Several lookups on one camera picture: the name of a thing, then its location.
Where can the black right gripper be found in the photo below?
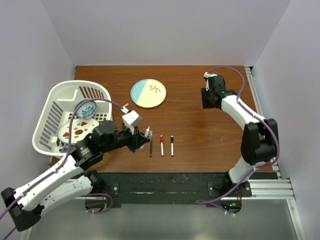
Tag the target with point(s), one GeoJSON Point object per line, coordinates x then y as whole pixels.
{"type": "Point", "coordinates": [206, 105]}

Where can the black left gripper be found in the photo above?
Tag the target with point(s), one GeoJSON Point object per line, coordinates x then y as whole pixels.
{"type": "Point", "coordinates": [136, 140]}

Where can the purple pen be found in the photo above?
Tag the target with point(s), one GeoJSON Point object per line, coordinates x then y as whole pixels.
{"type": "Point", "coordinates": [151, 144]}

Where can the red marker pen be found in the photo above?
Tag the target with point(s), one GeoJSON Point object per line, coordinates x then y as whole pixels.
{"type": "Point", "coordinates": [162, 145]}

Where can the grey silver pen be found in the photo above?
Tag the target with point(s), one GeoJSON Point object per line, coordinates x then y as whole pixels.
{"type": "Point", "coordinates": [171, 145]}

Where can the white black-tip marker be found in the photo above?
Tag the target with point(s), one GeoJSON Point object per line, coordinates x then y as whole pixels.
{"type": "Point", "coordinates": [146, 134]}

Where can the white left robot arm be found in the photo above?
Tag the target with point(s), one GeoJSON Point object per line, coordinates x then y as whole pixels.
{"type": "Point", "coordinates": [67, 179]}

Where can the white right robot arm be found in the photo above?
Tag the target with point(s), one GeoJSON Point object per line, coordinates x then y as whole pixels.
{"type": "Point", "coordinates": [260, 139]}

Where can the cream and teal plate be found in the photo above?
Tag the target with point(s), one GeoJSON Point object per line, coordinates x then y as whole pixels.
{"type": "Point", "coordinates": [148, 93]}

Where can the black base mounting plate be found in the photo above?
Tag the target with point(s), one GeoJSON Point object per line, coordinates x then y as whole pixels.
{"type": "Point", "coordinates": [166, 188]}

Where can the watermelon patterned plate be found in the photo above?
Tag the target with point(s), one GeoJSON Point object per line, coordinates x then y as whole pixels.
{"type": "Point", "coordinates": [80, 128]}

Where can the blue patterned bowl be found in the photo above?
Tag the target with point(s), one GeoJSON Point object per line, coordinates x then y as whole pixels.
{"type": "Point", "coordinates": [87, 110]}

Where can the white plastic dish basket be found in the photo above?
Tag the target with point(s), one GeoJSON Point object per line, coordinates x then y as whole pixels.
{"type": "Point", "coordinates": [58, 109]}

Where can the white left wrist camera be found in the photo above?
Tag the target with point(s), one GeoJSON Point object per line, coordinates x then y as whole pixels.
{"type": "Point", "coordinates": [131, 120]}

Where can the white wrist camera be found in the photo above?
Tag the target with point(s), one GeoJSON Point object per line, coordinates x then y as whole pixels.
{"type": "Point", "coordinates": [206, 77]}
{"type": "Point", "coordinates": [131, 120]}

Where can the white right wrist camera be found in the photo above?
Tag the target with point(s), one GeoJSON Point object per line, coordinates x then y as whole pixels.
{"type": "Point", "coordinates": [206, 77]}

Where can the aluminium frame rail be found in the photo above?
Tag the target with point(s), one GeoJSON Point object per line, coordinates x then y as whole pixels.
{"type": "Point", "coordinates": [251, 81]}

